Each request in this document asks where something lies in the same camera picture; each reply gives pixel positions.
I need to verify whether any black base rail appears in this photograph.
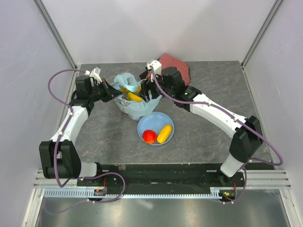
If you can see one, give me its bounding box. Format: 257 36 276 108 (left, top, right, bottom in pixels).
77 162 248 190

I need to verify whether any folded red t-shirt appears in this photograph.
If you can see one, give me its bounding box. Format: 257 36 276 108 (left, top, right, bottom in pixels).
156 53 191 85

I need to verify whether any purple cable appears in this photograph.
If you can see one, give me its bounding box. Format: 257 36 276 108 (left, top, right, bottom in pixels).
151 68 284 171
48 69 87 189

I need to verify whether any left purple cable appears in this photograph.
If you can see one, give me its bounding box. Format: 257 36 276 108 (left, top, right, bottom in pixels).
48 69 87 189

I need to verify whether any light blue plastic bag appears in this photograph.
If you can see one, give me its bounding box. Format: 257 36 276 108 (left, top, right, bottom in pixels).
111 72 162 121

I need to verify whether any yellow banana bunch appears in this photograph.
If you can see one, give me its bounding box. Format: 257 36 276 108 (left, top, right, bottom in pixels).
127 92 143 103
121 86 141 94

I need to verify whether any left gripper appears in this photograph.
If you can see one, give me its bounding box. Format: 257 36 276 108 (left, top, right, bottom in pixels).
89 79 122 103

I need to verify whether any yellow mango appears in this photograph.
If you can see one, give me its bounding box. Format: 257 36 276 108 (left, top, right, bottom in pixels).
157 124 172 144

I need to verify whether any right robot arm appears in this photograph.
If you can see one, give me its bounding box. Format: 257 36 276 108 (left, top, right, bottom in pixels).
139 67 263 186

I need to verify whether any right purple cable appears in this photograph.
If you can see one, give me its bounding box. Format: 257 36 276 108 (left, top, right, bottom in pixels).
151 68 284 171

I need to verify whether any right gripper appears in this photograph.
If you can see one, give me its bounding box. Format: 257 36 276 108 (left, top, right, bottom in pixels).
137 70 175 103

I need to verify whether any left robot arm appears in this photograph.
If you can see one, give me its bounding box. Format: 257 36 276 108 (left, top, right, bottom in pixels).
39 76 122 186

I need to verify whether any white cable duct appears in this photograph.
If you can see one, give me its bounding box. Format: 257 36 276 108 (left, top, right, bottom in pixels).
44 188 227 199

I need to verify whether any blue plate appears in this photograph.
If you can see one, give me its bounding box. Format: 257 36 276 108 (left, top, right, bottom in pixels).
137 112 175 146

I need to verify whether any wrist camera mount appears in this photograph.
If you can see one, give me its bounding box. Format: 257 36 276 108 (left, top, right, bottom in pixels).
84 67 102 84
146 60 162 75

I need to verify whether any red apple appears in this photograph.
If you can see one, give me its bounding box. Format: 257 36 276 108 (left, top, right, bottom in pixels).
142 130 157 144

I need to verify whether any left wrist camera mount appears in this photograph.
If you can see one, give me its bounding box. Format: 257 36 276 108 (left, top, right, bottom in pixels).
84 67 102 84

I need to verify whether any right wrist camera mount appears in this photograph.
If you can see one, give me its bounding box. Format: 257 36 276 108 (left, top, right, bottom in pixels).
146 60 162 75

